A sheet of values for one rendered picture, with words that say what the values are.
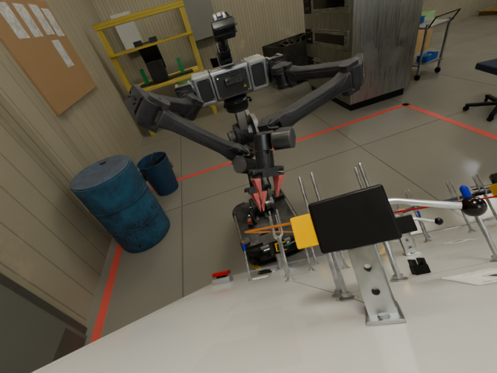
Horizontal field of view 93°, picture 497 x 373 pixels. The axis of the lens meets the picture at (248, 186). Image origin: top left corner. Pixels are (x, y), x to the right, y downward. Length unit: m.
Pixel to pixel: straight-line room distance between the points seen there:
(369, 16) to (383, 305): 4.02
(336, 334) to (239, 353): 0.07
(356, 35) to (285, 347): 3.99
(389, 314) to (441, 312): 0.03
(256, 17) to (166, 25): 2.08
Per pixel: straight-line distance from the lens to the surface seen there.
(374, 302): 0.21
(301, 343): 0.19
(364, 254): 0.20
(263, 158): 0.73
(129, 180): 2.38
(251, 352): 0.19
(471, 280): 0.29
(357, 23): 4.05
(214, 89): 1.35
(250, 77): 1.37
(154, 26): 6.68
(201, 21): 6.41
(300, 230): 0.20
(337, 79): 0.95
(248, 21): 6.84
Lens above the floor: 1.76
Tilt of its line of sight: 37 degrees down
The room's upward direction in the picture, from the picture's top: 16 degrees counter-clockwise
